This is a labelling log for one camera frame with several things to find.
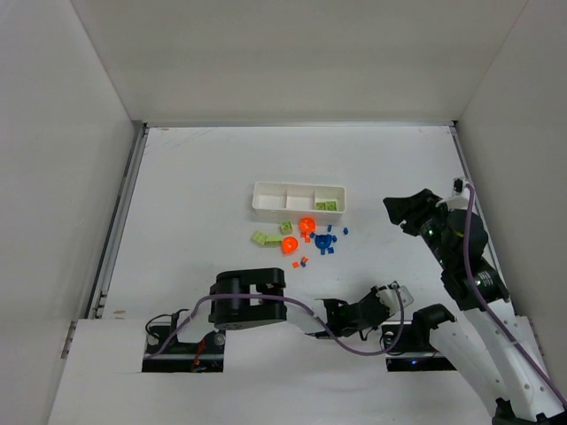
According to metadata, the blue round lego piece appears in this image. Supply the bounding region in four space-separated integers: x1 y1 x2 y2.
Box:
315 234 338 255

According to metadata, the orange round lego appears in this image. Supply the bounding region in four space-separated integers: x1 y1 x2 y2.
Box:
299 217 316 234
281 236 299 255

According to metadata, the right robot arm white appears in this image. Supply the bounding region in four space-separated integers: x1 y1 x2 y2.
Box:
383 184 566 424

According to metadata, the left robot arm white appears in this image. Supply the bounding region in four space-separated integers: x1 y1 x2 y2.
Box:
208 267 408 339

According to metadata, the green sloped lego brick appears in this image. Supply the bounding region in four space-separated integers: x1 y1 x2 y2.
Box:
264 235 284 247

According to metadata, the white three-compartment tray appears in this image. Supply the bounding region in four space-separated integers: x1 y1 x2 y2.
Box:
252 182 346 223

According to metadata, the green square lego brick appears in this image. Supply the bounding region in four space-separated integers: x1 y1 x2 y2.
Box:
280 220 293 236

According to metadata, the green 2x4 lego brick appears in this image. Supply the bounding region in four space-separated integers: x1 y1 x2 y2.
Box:
251 231 268 246

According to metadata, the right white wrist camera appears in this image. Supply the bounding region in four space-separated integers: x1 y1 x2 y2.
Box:
436 177 470 210

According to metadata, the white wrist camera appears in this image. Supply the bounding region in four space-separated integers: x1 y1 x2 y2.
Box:
436 177 470 210
379 282 415 314

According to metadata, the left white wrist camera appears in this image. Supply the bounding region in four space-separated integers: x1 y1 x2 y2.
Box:
379 282 415 314

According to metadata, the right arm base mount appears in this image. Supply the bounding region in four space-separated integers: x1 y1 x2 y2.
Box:
385 322 456 372

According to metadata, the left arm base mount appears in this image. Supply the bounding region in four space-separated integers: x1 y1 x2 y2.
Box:
142 309 226 374

